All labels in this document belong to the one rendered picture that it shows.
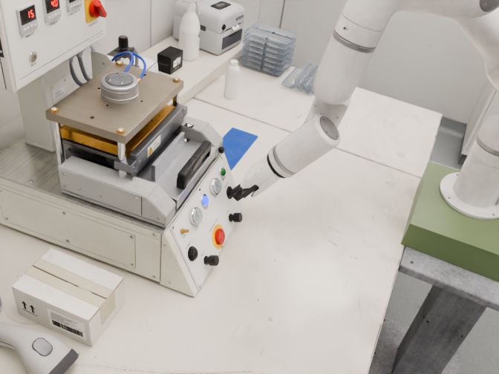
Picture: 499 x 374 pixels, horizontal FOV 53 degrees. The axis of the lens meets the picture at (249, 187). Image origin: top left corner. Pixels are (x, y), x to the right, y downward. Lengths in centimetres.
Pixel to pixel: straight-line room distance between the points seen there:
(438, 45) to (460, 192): 208
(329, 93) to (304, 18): 259
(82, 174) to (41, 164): 18
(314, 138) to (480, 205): 59
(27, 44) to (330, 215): 88
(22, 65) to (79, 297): 46
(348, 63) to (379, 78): 260
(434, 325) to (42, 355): 124
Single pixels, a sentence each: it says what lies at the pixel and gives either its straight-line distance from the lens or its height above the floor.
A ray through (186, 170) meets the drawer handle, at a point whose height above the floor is 101.
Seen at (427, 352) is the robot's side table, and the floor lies 23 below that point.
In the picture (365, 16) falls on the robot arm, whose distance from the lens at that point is 99.
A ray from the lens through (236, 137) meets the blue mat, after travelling 167.
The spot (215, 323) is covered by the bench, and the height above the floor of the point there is 75.
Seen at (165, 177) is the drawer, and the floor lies 97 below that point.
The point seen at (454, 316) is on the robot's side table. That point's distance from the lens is 177.
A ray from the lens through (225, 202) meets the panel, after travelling 128.
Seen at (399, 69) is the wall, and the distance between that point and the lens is 356.
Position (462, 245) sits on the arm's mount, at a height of 82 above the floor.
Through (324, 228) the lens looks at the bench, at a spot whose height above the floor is 75.
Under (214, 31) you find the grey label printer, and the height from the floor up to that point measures 90.
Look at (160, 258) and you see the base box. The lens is 111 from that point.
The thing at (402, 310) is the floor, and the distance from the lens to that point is 231.
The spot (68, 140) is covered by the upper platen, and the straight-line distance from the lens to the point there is 114.
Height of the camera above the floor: 167
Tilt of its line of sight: 39 degrees down
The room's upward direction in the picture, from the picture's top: 10 degrees clockwise
